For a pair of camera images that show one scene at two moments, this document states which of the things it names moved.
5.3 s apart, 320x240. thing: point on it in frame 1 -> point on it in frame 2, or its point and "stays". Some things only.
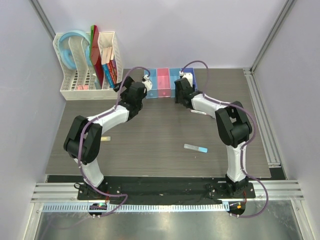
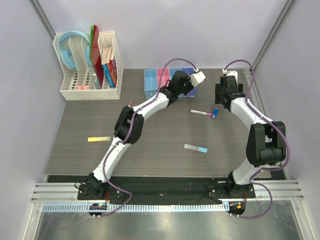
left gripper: (127, 82) -> (188, 80)
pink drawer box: (163, 82) stays
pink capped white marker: (197, 112) stays
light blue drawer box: (153, 93) stays
